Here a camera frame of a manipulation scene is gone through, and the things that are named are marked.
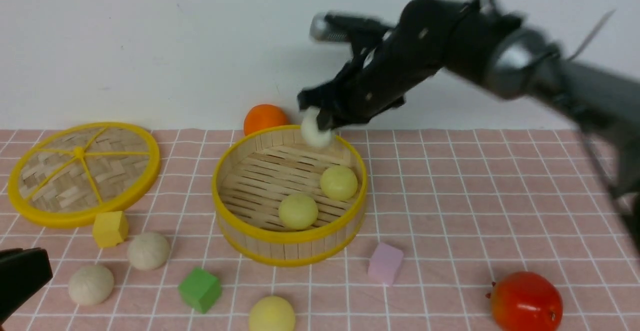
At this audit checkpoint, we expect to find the orange fruit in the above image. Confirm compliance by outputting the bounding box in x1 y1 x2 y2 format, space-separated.
243 104 290 137

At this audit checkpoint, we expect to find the pink checkered tablecloth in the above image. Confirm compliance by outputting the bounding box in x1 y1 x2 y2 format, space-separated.
0 129 639 331

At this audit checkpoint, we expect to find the green cube block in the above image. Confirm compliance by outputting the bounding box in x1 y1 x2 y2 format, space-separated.
178 267 222 314

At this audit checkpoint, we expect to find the yellow cube block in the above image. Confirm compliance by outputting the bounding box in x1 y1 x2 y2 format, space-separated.
92 210 130 249

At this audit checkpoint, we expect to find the red tomato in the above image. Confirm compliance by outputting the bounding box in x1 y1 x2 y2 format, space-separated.
486 271 563 331

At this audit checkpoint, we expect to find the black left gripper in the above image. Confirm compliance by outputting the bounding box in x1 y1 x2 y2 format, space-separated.
0 247 53 324

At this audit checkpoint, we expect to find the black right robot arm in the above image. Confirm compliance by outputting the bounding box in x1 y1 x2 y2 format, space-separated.
297 0 640 247

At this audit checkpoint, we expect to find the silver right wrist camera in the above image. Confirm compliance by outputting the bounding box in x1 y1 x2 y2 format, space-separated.
309 12 394 43

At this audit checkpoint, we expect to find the white bun bottom edge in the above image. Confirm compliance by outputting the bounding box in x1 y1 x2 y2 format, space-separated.
301 107 335 149

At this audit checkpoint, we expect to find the yellow bamboo steamer tray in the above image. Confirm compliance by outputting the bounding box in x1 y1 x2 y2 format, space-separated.
211 124 369 267

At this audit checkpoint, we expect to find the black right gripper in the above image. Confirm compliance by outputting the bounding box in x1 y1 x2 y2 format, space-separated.
297 0 480 131

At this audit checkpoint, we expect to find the pink cube block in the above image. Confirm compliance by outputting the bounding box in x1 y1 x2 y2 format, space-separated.
367 242 405 286

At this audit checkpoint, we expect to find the yellow bamboo steamer lid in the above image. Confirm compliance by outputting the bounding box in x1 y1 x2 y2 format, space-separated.
6 122 162 229

